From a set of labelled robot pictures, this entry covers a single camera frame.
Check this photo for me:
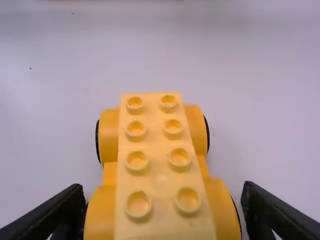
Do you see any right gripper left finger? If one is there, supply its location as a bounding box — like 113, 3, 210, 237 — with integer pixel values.
0, 183, 87, 240

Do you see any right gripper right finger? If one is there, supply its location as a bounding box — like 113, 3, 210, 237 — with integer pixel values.
240, 180, 320, 240

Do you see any yellow toy car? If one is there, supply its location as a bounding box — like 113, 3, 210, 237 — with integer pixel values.
83, 91, 243, 240

